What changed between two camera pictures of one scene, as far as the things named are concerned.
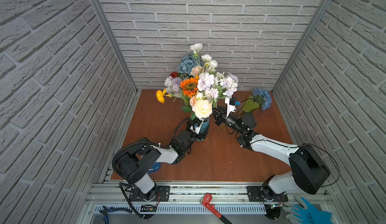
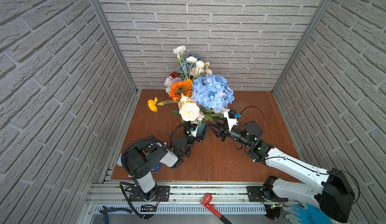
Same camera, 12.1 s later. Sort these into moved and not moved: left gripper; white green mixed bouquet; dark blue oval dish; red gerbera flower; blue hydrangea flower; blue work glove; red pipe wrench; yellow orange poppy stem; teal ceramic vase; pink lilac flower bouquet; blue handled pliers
Moved: yellow orange poppy stem; blue hydrangea flower; white green mixed bouquet; teal ceramic vase
Not moved: blue handled pliers; pink lilac flower bouquet; blue work glove; red pipe wrench; dark blue oval dish; left gripper; red gerbera flower
